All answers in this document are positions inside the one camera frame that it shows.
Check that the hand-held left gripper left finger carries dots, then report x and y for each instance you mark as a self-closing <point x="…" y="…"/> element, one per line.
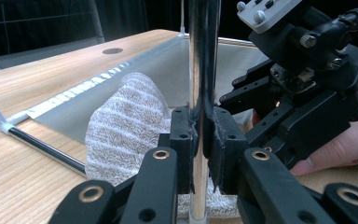
<point x="181" y="137"/>

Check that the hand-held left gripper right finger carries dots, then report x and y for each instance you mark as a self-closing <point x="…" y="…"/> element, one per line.
<point x="227" y="146"/>

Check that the metal rack with grey fabric shelves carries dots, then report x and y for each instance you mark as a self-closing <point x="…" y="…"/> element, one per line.
<point x="203" y="62"/>

